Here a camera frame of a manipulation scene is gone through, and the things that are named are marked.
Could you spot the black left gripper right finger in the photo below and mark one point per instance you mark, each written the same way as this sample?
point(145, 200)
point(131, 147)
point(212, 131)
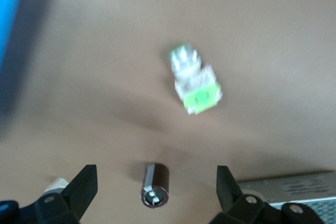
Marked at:
point(236, 205)

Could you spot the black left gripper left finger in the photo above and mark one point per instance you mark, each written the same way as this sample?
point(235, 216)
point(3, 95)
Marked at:
point(68, 200)

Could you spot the green white push button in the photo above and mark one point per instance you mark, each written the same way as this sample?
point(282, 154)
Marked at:
point(194, 82)

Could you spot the black cylindrical capacitor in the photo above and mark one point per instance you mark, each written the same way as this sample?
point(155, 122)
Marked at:
point(157, 182)

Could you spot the large white curved bracket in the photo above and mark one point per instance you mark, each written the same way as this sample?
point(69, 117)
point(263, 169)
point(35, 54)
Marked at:
point(56, 185)

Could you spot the metal mesh power supply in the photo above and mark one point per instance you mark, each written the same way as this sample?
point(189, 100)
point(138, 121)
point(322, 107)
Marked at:
point(302, 187)

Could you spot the blue plastic tray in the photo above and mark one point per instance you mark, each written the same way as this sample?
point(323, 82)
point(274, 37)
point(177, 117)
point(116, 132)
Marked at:
point(10, 37)

